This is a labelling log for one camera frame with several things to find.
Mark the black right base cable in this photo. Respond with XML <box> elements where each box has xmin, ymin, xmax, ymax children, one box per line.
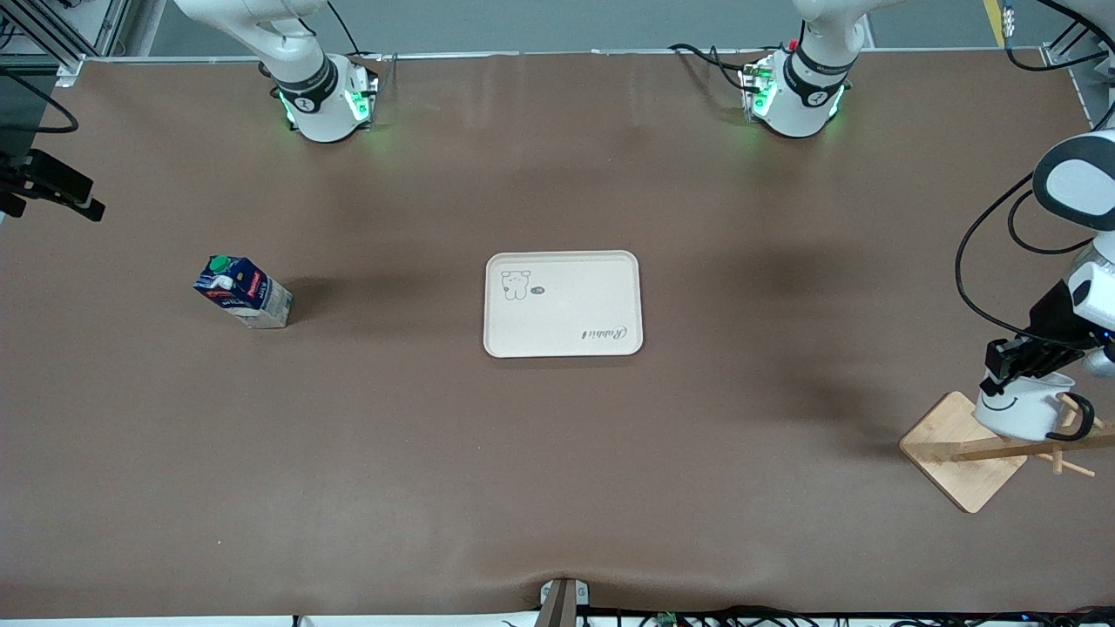
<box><xmin>324</xmin><ymin>0</ymin><xmax>384</xmax><ymax>62</ymax></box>

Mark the white smiley cup black handle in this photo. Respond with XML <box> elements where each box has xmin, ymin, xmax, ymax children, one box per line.
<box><xmin>974</xmin><ymin>370</ymin><xmax>1095</xmax><ymax>442</ymax></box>

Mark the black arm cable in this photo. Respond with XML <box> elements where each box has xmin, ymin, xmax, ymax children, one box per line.
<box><xmin>955</xmin><ymin>0</ymin><xmax>1115</xmax><ymax>345</ymax></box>
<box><xmin>0</xmin><ymin>68</ymin><xmax>80</xmax><ymax>135</ymax></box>

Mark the cream tray with bear print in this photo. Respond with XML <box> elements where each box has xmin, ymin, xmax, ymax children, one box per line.
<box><xmin>483</xmin><ymin>251</ymin><xmax>645</xmax><ymax>359</ymax></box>

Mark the wooden cup rack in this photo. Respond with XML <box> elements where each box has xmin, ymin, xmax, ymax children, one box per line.
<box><xmin>899</xmin><ymin>391</ymin><xmax>1115</xmax><ymax>514</ymax></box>

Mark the black left base cable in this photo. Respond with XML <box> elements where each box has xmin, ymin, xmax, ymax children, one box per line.
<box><xmin>669</xmin><ymin>42</ymin><xmax>759</xmax><ymax>92</ymax></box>

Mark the blue milk carton green cap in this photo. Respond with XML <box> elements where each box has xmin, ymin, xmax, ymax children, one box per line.
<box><xmin>193</xmin><ymin>254</ymin><xmax>294</xmax><ymax>330</ymax></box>

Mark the metal table edge bracket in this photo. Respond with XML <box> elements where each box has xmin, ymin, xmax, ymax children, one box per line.
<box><xmin>539</xmin><ymin>578</ymin><xmax>590</xmax><ymax>627</ymax></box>

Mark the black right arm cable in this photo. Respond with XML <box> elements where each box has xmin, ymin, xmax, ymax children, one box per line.
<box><xmin>0</xmin><ymin>68</ymin><xmax>80</xmax><ymax>135</ymax></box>

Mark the aluminium frame profile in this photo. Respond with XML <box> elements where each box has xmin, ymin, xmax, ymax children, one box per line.
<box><xmin>0</xmin><ymin>0</ymin><xmax>132</xmax><ymax>86</ymax></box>
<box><xmin>1041</xmin><ymin>0</ymin><xmax>1115</xmax><ymax>123</ymax></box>

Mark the brown table mat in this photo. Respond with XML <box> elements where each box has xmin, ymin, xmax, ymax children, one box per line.
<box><xmin>0</xmin><ymin>50</ymin><xmax>1115</xmax><ymax>621</ymax></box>

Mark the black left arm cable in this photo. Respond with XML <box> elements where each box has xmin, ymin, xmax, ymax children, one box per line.
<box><xmin>955</xmin><ymin>0</ymin><xmax>1115</xmax><ymax>345</ymax></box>

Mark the black base cable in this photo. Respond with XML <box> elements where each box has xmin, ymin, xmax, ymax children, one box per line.
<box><xmin>669</xmin><ymin>42</ymin><xmax>759</xmax><ymax>92</ymax></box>
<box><xmin>324</xmin><ymin>0</ymin><xmax>384</xmax><ymax>62</ymax></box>

